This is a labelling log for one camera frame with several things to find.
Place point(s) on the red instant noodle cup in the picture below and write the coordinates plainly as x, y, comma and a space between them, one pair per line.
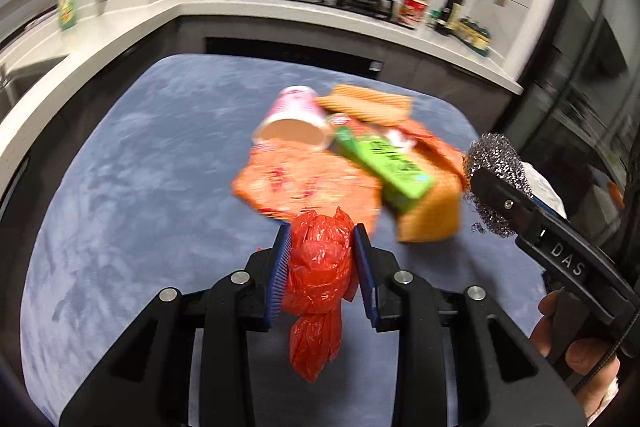
414, 11

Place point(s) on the red plastic bag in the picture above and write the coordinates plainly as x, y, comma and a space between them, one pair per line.
315, 267

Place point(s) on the steel wool scrubber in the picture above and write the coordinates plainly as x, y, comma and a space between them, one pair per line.
492, 154

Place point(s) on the green carton box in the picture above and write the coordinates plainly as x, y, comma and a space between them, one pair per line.
392, 167

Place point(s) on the spice jar set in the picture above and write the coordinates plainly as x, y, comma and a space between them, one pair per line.
475, 37

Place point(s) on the white plastic trash bag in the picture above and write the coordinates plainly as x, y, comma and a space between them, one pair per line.
547, 194

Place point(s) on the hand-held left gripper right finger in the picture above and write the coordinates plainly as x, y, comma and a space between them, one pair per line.
362, 272

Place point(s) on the white kitchen counter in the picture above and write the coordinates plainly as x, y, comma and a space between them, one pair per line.
150, 14

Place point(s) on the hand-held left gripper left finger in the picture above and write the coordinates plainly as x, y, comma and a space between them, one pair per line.
280, 272

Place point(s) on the steel kitchen sink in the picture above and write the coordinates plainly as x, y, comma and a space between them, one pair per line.
17, 87

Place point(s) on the green dish soap bottle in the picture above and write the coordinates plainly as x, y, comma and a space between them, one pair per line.
68, 7

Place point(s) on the small green seasoning bottle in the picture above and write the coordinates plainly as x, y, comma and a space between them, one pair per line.
434, 19

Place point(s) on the pink floral paper cup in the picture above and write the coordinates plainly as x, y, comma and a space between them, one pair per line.
295, 112

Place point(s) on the orange crinkled snack wrapper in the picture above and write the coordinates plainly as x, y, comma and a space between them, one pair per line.
300, 179

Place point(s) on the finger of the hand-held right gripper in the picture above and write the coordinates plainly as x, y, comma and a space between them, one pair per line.
500, 197

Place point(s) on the dark glass door cabinet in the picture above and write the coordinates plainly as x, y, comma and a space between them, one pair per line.
585, 57

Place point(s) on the person's right hand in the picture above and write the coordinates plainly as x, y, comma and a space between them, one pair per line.
590, 372

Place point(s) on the dark soy sauce bottle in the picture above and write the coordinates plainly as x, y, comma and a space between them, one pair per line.
452, 9

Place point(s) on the built-in black oven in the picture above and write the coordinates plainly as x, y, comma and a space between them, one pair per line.
290, 52

